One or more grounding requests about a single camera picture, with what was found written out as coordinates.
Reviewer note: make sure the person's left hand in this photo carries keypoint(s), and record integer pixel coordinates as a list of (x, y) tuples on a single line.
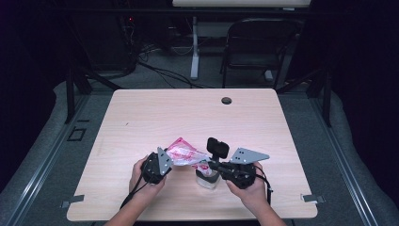
[(141, 190)]

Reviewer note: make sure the dark equipment with red light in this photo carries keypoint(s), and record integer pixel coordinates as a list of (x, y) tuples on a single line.
[(128, 37)]

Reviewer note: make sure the grey metal floor rail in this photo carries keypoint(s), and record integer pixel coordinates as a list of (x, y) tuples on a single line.
[(47, 157), (342, 163)]

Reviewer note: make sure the white desk leg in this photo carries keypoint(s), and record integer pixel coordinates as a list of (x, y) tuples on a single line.
[(195, 59)]

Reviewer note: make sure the black metal frame stand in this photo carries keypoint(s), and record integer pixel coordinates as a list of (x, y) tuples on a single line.
[(70, 94), (327, 100)]

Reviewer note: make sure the grey tape piece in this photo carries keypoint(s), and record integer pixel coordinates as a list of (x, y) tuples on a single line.
[(312, 198), (73, 199)]

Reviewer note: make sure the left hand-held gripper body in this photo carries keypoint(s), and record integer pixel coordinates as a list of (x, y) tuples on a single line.
[(155, 168)]

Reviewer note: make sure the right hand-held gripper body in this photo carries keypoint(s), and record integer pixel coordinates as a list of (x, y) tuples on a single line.
[(241, 174)]

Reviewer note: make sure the person's right hand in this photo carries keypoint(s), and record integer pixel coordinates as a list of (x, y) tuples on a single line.
[(254, 196)]

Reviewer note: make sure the black folding chair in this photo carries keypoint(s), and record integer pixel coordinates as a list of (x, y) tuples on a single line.
[(260, 34)]

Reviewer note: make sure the pink and white snack bag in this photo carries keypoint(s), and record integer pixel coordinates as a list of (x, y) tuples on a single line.
[(185, 153)]

